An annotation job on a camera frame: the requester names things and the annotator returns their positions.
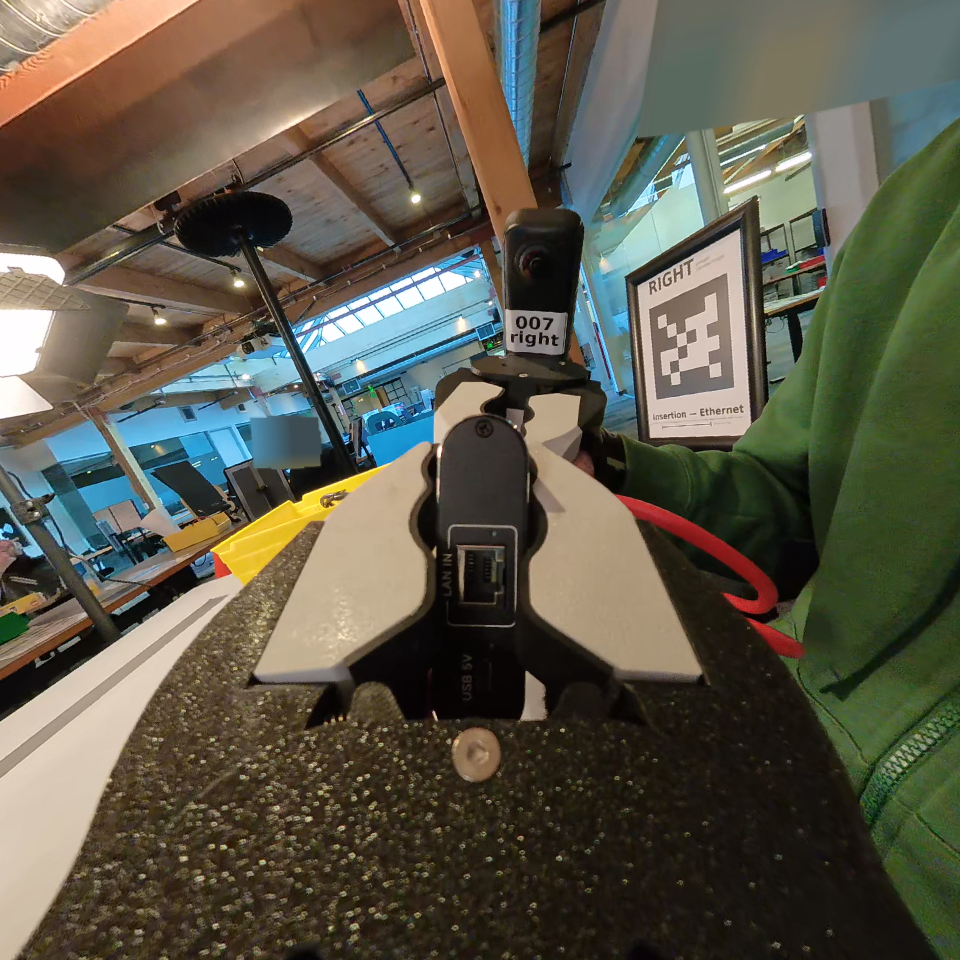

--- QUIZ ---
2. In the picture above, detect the black network switch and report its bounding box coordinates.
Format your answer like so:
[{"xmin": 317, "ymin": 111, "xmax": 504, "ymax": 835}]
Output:
[{"xmin": 433, "ymin": 416, "xmax": 535, "ymax": 723}]

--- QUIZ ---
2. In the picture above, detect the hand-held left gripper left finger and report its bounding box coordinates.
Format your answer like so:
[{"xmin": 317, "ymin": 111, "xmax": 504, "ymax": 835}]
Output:
[{"xmin": 253, "ymin": 441, "xmax": 444, "ymax": 687}]

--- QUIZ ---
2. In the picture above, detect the black floor lamp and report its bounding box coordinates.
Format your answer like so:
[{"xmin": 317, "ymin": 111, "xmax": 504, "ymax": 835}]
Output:
[{"xmin": 174, "ymin": 191, "xmax": 360, "ymax": 477}]

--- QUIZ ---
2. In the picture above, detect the person's green sweatshirt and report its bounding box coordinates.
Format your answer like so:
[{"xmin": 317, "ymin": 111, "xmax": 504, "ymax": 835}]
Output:
[{"xmin": 768, "ymin": 525, "xmax": 960, "ymax": 960}]

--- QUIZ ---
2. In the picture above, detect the black metal pole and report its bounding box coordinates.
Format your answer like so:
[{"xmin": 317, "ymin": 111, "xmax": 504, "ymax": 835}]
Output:
[{"xmin": 0, "ymin": 465, "xmax": 121, "ymax": 646}]

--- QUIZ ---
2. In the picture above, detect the small yellow bin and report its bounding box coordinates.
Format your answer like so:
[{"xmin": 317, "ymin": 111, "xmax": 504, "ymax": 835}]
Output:
[{"xmin": 163, "ymin": 513, "xmax": 234, "ymax": 555}]

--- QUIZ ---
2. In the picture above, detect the black monitor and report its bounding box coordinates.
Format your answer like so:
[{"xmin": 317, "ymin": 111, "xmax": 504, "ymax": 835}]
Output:
[{"xmin": 223, "ymin": 459, "xmax": 295, "ymax": 520}]

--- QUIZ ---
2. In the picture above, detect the studio light panel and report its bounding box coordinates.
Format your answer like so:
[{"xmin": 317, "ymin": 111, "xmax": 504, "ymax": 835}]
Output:
[{"xmin": 0, "ymin": 251, "xmax": 132, "ymax": 421}]

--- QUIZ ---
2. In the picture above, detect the wooden post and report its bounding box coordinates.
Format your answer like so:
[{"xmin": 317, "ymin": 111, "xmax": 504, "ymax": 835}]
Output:
[{"xmin": 416, "ymin": 0, "xmax": 594, "ymax": 369}]

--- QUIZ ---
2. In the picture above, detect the metal ventilation duct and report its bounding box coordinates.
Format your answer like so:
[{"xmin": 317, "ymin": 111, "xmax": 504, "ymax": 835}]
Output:
[
  {"xmin": 491, "ymin": 0, "xmax": 545, "ymax": 174},
  {"xmin": 0, "ymin": 0, "xmax": 114, "ymax": 72}
]

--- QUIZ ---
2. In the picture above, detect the framed marker sign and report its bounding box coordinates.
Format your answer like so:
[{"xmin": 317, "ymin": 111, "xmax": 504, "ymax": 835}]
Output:
[{"xmin": 624, "ymin": 196, "xmax": 770, "ymax": 451}]

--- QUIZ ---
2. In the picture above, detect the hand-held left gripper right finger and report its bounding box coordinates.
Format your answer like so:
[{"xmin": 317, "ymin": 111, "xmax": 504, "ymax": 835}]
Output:
[{"xmin": 517, "ymin": 442, "xmax": 705, "ymax": 685}]

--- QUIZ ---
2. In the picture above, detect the person's right forearm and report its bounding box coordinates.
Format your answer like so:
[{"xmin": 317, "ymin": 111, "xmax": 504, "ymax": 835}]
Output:
[{"xmin": 618, "ymin": 120, "xmax": 960, "ymax": 601}]

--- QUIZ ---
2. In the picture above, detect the red ethernet cable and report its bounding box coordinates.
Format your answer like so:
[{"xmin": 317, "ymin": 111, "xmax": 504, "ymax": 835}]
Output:
[{"xmin": 615, "ymin": 495, "xmax": 807, "ymax": 660}]

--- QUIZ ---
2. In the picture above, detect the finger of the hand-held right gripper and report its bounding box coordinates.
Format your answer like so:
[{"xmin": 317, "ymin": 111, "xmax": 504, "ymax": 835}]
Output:
[
  {"xmin": 433, "ymin": 381, "xmax": 507, "ymax": 445},
  {"xmin": 521, "ymin": 391, "xmax": 584, "ymax": 460}
]

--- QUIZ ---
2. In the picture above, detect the yellow plastic bin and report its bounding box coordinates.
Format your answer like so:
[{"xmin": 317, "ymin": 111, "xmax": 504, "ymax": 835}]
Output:
[{"xmin": 211, "ymin": 465, "xmax": 395, "ymax": 586}]

